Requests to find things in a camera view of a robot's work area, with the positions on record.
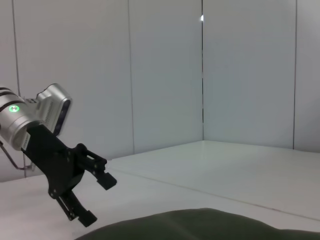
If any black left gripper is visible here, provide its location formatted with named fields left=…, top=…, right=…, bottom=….
left=20, top=123, right=118, bottom=228

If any dark green t-shirt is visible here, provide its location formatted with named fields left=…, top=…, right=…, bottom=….
left=74, top=207, right=320, bottom=240

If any white number label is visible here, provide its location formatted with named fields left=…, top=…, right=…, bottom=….
left=21, top=133, right=32, bottom=151

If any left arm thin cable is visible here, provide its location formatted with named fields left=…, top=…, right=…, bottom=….
left=0, top=139, right=37, bottom=172

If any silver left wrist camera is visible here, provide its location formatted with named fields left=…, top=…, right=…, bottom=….
left=35, top=83, right=74, bottom=137

